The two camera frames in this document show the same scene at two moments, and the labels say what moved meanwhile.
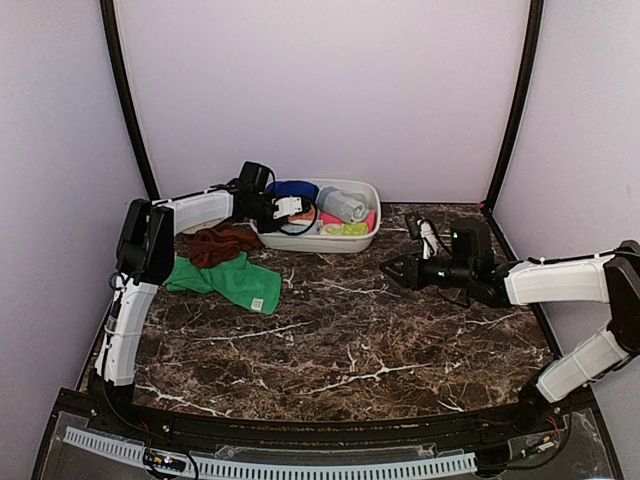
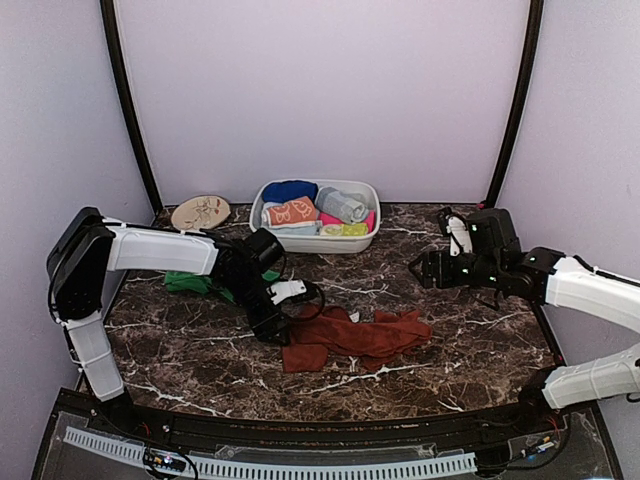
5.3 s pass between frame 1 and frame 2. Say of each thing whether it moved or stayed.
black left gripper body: moved
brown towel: moved
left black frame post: stayed
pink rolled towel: stayed
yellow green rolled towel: stayed
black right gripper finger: moved
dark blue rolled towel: stayed
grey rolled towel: stayed
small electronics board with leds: stayed
